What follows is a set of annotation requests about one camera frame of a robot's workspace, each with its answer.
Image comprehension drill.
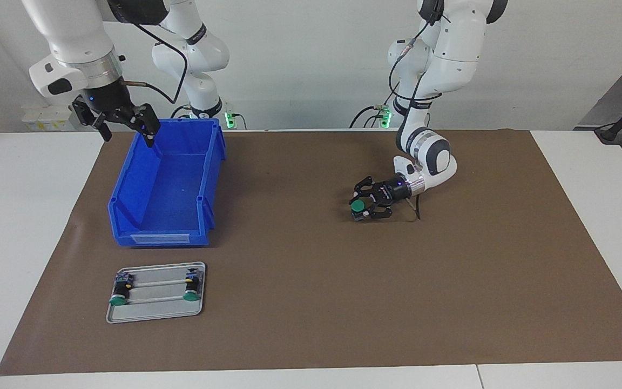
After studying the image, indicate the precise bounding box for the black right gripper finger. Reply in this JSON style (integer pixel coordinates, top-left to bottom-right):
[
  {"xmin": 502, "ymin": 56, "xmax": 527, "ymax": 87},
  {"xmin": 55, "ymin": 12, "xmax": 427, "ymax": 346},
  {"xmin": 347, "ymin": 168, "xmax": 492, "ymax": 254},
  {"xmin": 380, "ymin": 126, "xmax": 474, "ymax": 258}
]
[
  {"xmin": 134, "ymin": 104, "xmax": 161, "ymax": 147},
  {"xmin": 94, "ymin": 112, "xmax": 113, "ymax": 143}
]

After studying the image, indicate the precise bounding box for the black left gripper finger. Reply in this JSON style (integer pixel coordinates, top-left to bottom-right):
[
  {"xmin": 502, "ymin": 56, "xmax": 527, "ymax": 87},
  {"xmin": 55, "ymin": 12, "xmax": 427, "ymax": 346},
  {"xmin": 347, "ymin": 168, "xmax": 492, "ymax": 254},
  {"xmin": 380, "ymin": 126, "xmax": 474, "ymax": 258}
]
[
  {"xmin": 354, "ymin": 176, "xmax": 382, "ymax": 198},
  {"xmin": 362, "ymin": 203, "xmax": 393, "ymax": 221}
]

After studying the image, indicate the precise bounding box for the green push button switch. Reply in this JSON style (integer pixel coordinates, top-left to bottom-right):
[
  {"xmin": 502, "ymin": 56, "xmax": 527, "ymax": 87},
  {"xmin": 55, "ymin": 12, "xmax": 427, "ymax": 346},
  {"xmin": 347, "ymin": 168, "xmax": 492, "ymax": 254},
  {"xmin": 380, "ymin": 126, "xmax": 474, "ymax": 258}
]
[
  {"xmin": 349, "ymin": 198, "xmax": 370, "ymax": 222},
  {"xmin": 182, "ymin": 268, "xmax": 204, "ymax": 301},
  {"xmin": 109, "ymin": 273, "xmax": 134, "ymax": 306}
]

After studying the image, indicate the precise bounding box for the white box with yellow label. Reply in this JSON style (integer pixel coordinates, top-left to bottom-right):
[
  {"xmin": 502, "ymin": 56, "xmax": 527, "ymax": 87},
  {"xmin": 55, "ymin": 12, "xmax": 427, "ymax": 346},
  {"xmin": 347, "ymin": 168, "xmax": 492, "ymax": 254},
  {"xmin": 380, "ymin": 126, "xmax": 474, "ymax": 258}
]
[{"xmin": 21, "ymin": 104, "xmax": 82, "ymax": 131}]

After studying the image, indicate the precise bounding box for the blue plastic storage bin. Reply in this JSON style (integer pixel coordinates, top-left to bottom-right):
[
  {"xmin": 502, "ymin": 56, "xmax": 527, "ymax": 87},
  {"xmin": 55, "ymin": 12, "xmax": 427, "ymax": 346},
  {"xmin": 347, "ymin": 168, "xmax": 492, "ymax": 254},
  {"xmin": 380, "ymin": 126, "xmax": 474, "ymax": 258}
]
[{"xmin": 107, "ymin": 118, "xmax": 227, "ymax": 248}]

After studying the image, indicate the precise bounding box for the brown table mat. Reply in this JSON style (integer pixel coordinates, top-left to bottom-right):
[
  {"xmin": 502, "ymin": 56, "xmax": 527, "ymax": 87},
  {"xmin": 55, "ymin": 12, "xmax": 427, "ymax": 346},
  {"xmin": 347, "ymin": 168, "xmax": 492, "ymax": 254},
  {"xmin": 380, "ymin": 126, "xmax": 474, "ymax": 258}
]
[{"xmin": 0, "ymin": 129, "xmax": 622, "ymax": 376}]

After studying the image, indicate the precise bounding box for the grey metal tray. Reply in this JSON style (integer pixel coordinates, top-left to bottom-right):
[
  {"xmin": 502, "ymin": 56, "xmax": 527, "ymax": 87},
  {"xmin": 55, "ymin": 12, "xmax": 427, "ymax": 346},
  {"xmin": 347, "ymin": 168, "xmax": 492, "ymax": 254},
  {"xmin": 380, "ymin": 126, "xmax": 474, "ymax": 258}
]
[{"xmin": 106, "ymin": 261, "xmax": 206, "ymax": 324}]

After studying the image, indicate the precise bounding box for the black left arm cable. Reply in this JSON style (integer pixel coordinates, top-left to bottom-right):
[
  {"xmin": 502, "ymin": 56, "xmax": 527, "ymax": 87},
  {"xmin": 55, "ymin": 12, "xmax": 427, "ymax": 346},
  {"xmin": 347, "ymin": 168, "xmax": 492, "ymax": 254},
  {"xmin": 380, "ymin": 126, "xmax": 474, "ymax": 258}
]
[{"xmin": 388, "ymin": 0, "xmax": 452, "ymax": 221}]

